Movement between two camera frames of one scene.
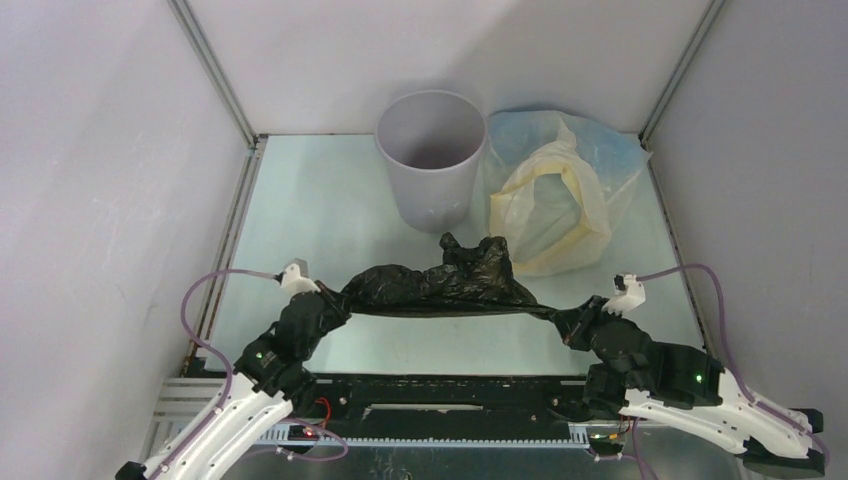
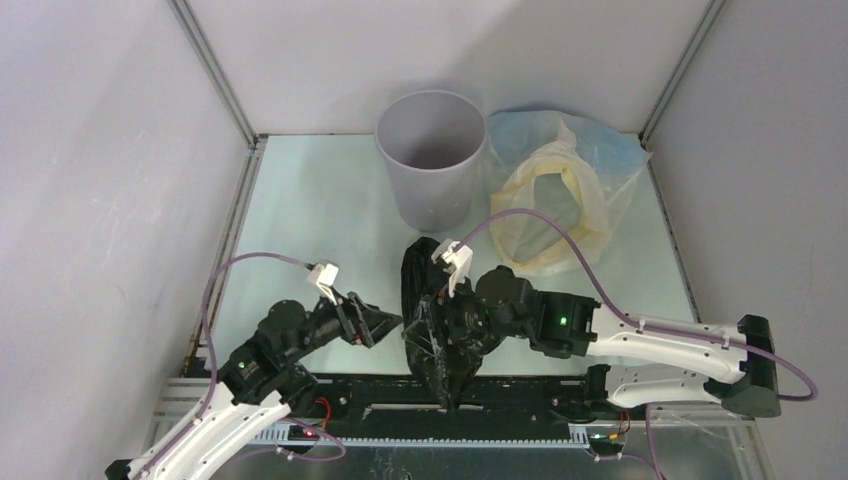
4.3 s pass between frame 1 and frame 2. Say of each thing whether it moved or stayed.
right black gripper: moved
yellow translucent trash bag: stayed
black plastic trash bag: moved
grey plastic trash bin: stayed
